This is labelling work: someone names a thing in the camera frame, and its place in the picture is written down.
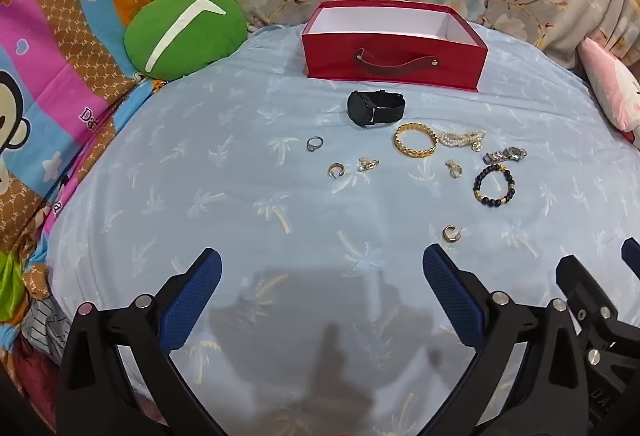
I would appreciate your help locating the light blue palm-print sheet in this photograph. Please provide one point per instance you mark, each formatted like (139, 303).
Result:
(250, 216)

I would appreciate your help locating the grey striped cloth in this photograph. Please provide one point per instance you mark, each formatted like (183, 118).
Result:
(47, 323)

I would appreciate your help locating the gold pearl drop earring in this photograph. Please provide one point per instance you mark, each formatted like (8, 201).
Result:
(454, 171)
(365, 164)

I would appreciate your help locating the dark red cloth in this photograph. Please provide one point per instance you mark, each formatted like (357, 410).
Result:
(35, 376)

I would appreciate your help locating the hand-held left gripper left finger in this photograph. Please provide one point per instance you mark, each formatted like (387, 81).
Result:
(192, 301)

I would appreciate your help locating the colourful cartoon monkey blanket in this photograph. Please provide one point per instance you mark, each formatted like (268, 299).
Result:
(55, 65)

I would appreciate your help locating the gold hoop earring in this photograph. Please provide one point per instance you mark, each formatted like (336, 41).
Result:
(448, 236)
(332, 170)

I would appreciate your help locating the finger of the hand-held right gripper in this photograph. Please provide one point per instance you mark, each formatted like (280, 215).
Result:
(632, 252)
(575, 281)

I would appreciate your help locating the pink plush pillow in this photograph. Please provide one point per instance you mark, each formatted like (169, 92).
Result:
(607, 80)

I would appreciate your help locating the black wristwatch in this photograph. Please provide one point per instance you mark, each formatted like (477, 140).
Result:
(365, 108)

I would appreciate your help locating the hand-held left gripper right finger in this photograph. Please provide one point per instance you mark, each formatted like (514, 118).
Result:
(452, 296)

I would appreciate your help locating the green cushion with white stripe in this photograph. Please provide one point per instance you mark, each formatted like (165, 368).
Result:
(195, 40)

